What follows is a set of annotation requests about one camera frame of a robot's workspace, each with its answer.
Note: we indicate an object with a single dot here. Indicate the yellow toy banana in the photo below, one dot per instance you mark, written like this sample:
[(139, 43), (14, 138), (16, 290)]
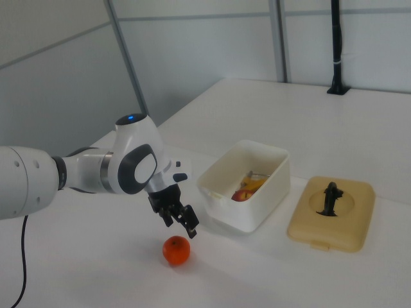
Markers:
[(255, 184)]

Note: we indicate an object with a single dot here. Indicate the cream plastic container box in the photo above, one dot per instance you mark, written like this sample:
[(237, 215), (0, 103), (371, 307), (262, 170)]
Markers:
[(257, 211)]

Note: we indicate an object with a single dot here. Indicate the black pole with base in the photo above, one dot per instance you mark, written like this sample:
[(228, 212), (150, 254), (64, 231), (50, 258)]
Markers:
[(336, 48)]

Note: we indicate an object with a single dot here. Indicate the grey partition post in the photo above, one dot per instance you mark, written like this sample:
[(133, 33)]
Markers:
[(128, 64), (280, 41)]

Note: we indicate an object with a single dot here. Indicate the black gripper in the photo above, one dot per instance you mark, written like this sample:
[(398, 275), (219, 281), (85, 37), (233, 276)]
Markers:
[(165, 199)]

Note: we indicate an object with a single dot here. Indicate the red toy apple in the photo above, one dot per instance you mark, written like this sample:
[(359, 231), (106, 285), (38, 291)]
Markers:
[(241, 195)]

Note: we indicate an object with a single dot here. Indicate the orange toy fruit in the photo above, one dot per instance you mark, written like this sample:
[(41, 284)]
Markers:
[(176, 251)]

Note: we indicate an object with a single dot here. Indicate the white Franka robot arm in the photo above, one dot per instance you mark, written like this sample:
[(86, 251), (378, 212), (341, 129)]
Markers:
[(138, 138)]

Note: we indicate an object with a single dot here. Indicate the tan plastic container lid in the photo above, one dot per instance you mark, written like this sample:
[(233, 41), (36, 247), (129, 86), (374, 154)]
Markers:
[(353, 231)]

